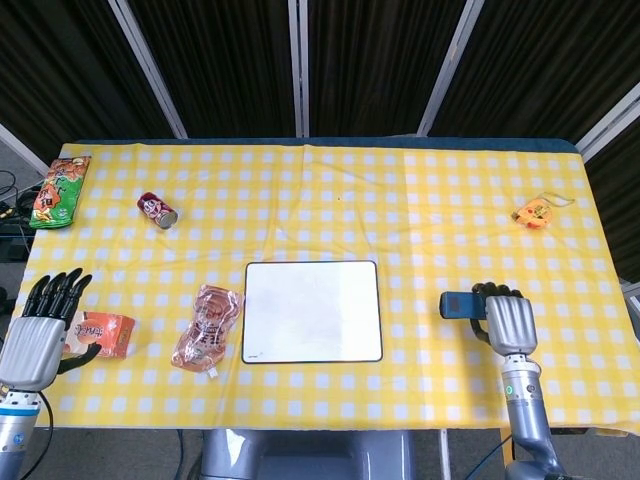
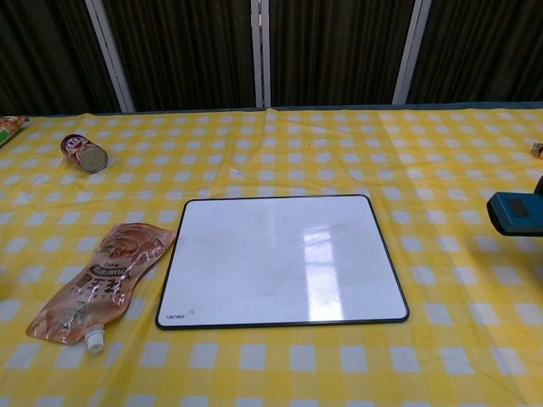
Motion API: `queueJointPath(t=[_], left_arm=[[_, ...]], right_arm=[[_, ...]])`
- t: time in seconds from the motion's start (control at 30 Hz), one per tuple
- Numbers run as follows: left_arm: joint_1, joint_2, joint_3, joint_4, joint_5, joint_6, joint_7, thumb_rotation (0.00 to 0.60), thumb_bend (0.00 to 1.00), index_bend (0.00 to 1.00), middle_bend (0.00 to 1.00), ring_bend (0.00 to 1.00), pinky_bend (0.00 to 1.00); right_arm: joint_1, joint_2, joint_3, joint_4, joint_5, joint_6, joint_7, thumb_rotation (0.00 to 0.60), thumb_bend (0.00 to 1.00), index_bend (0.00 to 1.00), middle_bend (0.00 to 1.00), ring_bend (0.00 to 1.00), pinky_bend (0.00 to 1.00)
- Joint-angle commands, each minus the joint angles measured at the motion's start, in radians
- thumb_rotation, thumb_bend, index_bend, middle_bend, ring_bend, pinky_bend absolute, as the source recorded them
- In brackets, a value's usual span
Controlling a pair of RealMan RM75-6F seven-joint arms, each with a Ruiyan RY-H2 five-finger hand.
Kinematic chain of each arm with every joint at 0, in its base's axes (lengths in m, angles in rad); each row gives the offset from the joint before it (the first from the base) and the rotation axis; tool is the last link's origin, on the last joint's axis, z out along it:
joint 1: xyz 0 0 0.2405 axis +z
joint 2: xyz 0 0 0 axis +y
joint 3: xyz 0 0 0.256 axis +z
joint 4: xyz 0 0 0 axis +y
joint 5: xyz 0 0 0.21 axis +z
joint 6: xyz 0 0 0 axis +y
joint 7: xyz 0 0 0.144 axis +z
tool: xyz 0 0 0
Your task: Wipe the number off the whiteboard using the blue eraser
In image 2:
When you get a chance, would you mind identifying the white partition frame post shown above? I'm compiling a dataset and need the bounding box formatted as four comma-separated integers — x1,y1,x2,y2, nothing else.
249,0,272,109
84,0,137,114
392,0,434,105

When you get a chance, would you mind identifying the dark brown pleated curtain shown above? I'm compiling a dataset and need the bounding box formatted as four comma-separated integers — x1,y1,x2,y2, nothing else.
409,0,543,105
104,0,260,114
0,0,124,118
269,0,415,108

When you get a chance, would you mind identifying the red drink can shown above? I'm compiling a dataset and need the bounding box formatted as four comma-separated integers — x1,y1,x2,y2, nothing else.
59,133,109,173

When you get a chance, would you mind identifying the green orange snack bag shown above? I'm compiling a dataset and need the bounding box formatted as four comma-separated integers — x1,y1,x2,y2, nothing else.
0,114,31,149

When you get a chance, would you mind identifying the dark blue eraser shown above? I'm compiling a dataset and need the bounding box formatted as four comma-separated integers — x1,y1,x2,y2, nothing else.
486,190,543,237

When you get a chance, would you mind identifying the yellow white checked tablecloth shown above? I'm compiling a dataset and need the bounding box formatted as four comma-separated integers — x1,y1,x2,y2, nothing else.
0,105,543,407

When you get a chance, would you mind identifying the white drawing board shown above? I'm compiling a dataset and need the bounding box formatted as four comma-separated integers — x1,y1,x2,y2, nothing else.
154,193,411,332

